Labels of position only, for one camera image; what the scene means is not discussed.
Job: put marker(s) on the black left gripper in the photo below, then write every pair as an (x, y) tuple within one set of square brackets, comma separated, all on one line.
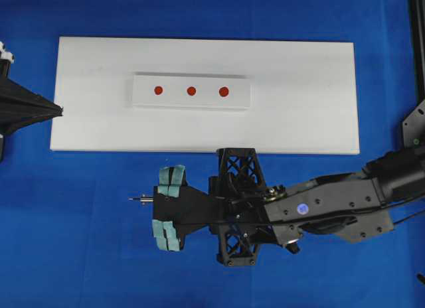
[(34, 108)]

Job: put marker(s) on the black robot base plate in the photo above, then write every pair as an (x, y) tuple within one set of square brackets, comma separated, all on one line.
[(413, 127)]

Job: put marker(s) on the red soldering iron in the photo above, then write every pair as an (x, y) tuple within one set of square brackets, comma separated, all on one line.
[(143, 199)]

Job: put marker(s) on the small white plate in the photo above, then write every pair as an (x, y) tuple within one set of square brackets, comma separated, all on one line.
[(190, 91)]

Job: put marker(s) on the black aluminium frame rail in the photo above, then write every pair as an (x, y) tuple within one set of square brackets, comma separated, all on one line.
[(416, 14)]

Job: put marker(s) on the large white board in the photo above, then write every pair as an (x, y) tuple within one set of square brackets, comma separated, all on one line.
[(304, 97)]

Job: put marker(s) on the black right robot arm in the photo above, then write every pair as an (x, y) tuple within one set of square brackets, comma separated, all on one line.
[(352, 206)]

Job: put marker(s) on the blue table cloth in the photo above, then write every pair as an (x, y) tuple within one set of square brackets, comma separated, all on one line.
[(72, 237)]

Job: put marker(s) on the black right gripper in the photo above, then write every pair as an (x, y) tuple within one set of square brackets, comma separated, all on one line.
[(241, 222)]

